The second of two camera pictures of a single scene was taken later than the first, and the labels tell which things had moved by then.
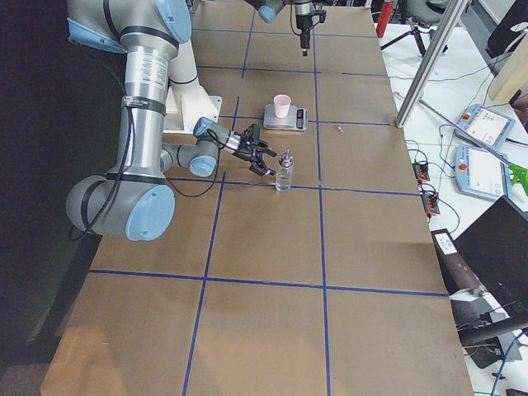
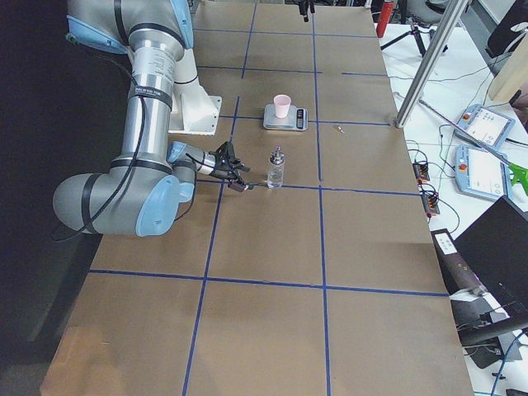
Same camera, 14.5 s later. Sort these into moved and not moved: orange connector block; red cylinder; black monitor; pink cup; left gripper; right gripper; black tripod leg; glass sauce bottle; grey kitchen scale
Moved: right gripper; glass sauce bottle; left gripper
Not moved: black monitor; black tripod leg; red cylinder; orange connector block; grey kitchen scale; pink cup
